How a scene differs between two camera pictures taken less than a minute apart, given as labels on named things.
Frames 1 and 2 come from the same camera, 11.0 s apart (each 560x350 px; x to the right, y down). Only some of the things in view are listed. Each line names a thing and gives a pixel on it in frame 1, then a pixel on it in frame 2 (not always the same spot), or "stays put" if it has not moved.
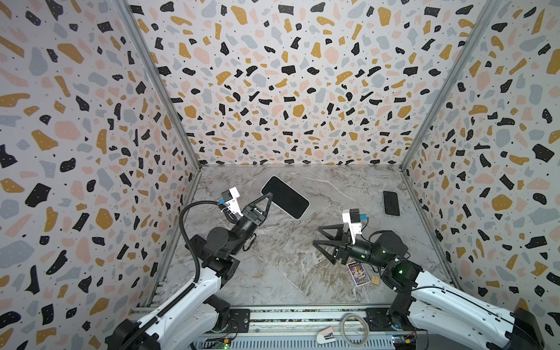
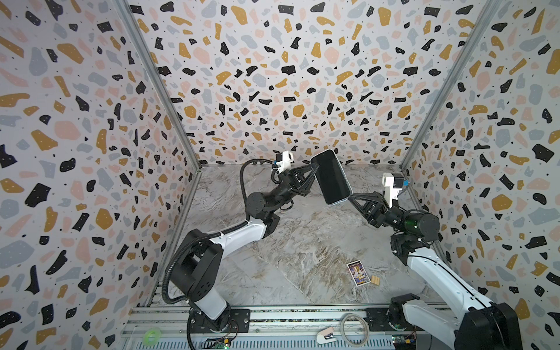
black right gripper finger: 340,232 → 364,200
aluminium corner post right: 484,17 stays put
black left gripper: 254,219 → 289,186
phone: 286,197 → 331,177
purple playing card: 359,273 stays put
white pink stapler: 326,336 stays put
